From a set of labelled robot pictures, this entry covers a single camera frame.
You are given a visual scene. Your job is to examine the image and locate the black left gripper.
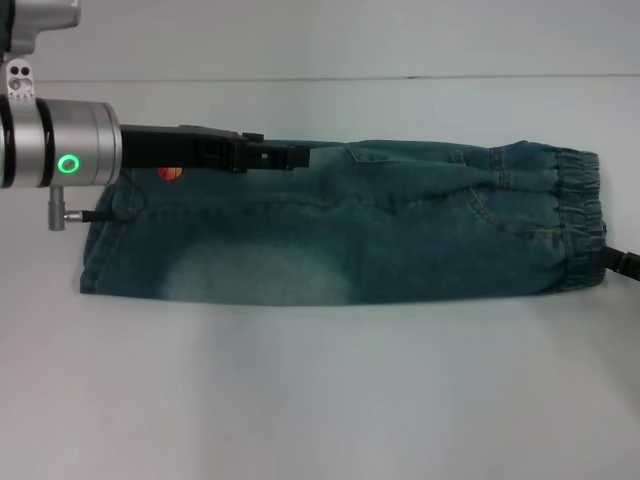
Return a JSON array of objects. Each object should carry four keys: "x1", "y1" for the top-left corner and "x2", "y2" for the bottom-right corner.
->
[{"x1": 119, "y1": 123, "x2": 310, "y2": 175}]

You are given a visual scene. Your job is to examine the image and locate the blue denim shorts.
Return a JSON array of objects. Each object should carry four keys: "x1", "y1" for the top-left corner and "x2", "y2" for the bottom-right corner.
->
[{"x1": 79, "y1": 138, "x2": 609, "y2": 309}]

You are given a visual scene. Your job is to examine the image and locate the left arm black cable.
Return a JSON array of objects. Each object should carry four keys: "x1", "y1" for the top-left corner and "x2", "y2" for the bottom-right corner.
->
[{"x1": 47, "y1": 185, "x2": 121, "y2": 232}]

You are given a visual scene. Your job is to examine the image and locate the left camera mount bracket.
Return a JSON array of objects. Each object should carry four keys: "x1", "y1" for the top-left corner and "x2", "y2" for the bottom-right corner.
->
[{"x1": 3, "y1": 52, "x2": 37, "y2": 104}]

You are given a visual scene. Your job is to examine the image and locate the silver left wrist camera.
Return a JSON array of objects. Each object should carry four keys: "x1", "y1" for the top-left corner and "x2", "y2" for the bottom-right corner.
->
[{"x1": 0, "y1": 0, "x2": 82, "y2": 55}]

